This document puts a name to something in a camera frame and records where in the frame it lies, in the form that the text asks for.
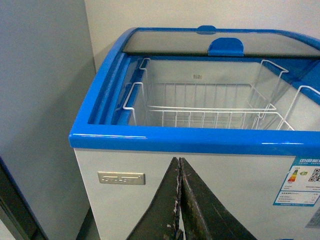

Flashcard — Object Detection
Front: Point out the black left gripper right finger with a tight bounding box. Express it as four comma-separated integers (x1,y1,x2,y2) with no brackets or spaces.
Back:
179,157,256,240

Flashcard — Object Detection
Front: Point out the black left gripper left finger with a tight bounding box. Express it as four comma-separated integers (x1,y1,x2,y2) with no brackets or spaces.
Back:
127,157,181,240

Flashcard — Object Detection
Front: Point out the glass sliding freezer lid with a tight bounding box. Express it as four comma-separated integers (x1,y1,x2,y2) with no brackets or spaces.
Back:
123,26,320,58

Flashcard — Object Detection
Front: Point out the silver brand nameplate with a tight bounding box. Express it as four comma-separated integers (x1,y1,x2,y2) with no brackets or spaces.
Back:
97,171,146,185

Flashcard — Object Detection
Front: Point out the blue energy label sticker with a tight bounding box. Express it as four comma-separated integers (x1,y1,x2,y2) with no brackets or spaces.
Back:
273,156,320,207

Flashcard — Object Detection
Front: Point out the white blue chest freezer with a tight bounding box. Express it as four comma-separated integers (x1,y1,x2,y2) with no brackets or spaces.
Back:
69,27,320,240

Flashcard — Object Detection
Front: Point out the grey cabinet on left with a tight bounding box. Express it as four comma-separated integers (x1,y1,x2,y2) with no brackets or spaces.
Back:
0,0,96,240

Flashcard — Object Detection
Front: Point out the white wire basket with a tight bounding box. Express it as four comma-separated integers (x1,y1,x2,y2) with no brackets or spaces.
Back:
275,85,320,132
122,58,290,130

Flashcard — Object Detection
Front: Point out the dark metal frame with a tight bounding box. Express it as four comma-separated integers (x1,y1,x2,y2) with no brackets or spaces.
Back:
0,160,47,240

